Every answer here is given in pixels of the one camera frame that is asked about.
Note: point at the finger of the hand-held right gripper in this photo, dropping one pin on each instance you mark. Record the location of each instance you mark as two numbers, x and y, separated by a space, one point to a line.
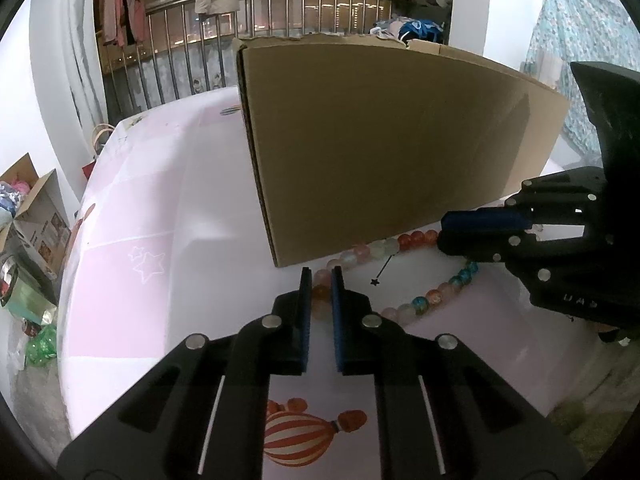
480 220
470 244

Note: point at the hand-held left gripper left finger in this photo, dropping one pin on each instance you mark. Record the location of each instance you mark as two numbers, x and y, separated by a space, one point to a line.
305 320

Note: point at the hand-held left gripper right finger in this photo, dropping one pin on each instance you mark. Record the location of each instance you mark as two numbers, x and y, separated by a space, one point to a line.
337 320

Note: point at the large brown cardboard box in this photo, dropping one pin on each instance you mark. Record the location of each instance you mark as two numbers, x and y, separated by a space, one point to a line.
390 150

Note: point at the teal floral cloth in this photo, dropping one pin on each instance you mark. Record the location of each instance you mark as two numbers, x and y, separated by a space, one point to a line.
575 35

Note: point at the pink printed tablecloth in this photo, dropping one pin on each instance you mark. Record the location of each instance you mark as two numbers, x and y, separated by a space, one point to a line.
150 210

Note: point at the blue bag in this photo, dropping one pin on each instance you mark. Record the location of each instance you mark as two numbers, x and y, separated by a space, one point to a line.
425 30

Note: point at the green white fuzzy garment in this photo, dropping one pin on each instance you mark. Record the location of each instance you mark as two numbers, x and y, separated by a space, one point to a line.
600 410

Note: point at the white sneaker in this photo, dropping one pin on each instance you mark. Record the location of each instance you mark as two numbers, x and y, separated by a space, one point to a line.
198 86
218 79

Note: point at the green plastic bag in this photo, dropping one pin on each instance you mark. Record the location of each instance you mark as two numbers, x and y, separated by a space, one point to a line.
42 347

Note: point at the red drink can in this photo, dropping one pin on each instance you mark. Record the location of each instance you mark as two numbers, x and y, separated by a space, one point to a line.
31 328

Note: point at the printed cardboard box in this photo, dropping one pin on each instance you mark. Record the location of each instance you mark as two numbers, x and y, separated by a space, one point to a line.
45 220

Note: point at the green blender cup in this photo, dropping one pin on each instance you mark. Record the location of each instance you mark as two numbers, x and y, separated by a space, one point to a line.
25 295

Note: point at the metal balcony railing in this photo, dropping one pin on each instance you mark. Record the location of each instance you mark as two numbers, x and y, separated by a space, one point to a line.
175 60

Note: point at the colourful plastic bag bundle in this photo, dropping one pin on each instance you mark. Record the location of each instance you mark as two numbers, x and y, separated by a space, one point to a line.
12 200

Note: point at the red hanging garment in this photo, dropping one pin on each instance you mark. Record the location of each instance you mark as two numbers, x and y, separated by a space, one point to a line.
122 0

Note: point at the white curtain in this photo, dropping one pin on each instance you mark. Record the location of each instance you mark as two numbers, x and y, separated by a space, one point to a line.
70 35

